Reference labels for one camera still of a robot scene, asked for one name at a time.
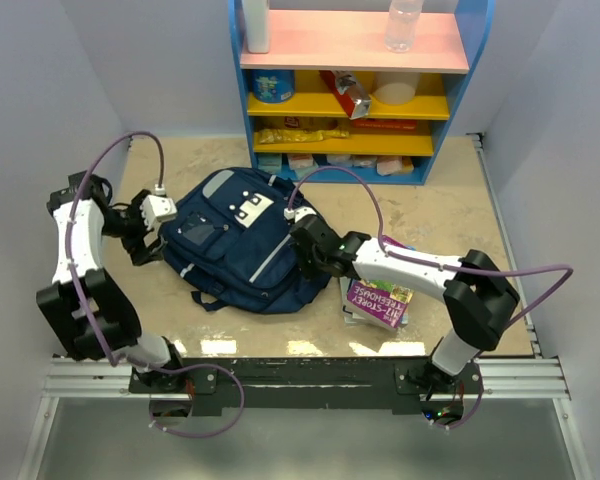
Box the purple cable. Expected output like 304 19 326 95
285 166 575 431
64 130 246 440

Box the purple Treehouse book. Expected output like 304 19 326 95
345 277 415 329

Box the navy blue backpack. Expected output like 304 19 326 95
159 167 330 314

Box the blue shelf unit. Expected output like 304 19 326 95
228 1 495 185

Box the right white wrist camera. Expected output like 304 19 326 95
283 206 317 224

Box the clear plastic water bottle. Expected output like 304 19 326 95
384 0 424 53

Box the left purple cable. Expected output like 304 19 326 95
64 130 246 440

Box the orange pink sponge pack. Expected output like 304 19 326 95
376 155 414 176

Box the yellow snack bag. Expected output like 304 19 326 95
256 128 350 145

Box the white cylinder bottle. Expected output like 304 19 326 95
242 0 271 54

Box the orange flat box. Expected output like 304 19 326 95
347 118 418 133

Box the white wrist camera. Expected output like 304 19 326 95
140 184 177 230
283 206 317 224

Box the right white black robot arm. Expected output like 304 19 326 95
284 207 520 395

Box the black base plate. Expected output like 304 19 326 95
129 357 482 417

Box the blue round can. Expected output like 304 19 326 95
252 69 295 104

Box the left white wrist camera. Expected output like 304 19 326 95
140 184 177 230

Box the stack of books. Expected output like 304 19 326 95
338 234 415 331

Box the aluminium frame rail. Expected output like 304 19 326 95
43 358 571 400

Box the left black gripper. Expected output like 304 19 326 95
102 190 169 265

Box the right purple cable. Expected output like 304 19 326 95
285 166 575 431

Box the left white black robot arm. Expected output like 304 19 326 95
36 172 187 393

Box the green sponge pack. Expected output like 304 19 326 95
256 153 283 174

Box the white plastic tub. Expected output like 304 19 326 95
372 71 420 105

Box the red silver snack box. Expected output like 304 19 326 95
319 70 372 120

